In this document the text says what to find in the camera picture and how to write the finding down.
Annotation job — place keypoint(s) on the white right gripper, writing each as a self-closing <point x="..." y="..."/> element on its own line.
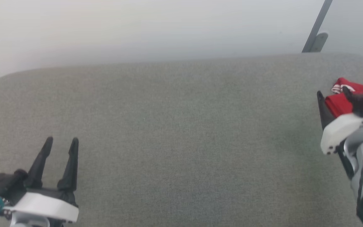
<point x="339" y="129"/>

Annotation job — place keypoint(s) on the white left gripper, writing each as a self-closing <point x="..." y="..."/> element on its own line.
<point x="43" y="205"/>

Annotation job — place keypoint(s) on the red Bulls basketball jersey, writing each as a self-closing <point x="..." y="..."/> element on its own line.
<point x="339" y="102"/>

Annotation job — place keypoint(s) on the dark grey metal pole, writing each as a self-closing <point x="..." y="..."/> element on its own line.
<point x="318" y="22"/>

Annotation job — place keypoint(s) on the grey fabric sofa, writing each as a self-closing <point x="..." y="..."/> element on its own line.
<point x="181" y="126"/>

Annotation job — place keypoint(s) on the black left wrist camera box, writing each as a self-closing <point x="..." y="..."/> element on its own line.
<point x="6" y="186"/>

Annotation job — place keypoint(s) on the light grey metal bracket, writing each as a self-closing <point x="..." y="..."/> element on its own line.
<point x="320" y="41"/>

